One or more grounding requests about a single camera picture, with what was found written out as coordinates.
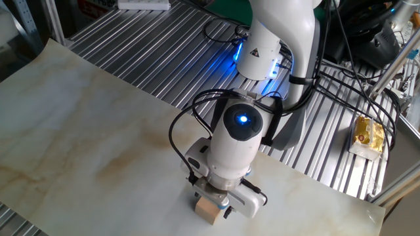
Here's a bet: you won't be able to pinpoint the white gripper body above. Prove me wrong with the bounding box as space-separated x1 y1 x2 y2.
180 137 266 219

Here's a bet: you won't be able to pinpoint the small wooden cube block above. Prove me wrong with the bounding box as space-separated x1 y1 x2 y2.
194 195 222 226

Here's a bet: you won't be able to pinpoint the marble pattern table mat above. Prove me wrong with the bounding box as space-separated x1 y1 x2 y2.
0 38 387 236

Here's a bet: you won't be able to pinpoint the yellow tissue pack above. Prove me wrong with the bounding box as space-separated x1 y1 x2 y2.
348 115 385 161

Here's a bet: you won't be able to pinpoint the green panel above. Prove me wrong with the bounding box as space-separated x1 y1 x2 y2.
205 0 329 37

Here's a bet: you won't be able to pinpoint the white power strip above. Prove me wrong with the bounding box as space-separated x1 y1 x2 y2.
117 0 171 11

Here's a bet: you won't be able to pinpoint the black racing wheel controller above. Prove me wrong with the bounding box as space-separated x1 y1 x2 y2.
323 0 403 69

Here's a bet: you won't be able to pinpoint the red printed box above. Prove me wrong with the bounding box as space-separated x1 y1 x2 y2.
77 0 114 19

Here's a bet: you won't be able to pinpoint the blue grey metal shelf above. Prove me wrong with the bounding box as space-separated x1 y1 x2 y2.
9 0 45 55

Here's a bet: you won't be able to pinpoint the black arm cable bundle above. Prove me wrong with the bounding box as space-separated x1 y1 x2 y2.
168 0 332 206

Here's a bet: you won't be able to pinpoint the aluminium frame bar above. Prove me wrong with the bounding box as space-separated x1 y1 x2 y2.
366 168 420 208

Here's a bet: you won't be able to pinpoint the black table cables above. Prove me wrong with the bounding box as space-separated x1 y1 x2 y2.
203 18 401 151

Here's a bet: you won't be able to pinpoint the aluminium frame post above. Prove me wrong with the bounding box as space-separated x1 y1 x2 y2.
367 23 420 100
42 0 75 47

